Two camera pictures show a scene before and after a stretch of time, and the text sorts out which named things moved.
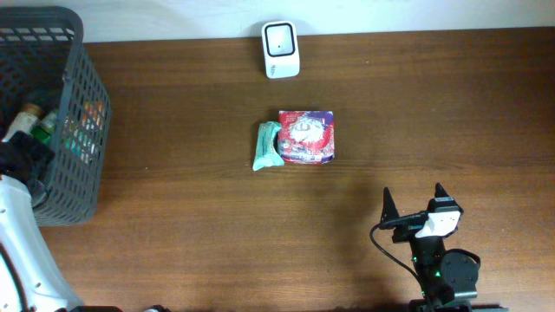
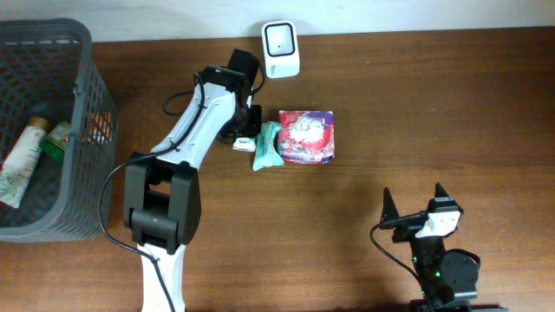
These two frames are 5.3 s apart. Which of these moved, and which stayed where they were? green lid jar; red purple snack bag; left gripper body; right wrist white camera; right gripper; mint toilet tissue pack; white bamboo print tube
Moved: white bamboo print tube; left gripper body; green lid jar
Stayed: right wrist white camera; mint toilet tissue pack; red purple snack bag; right gripper
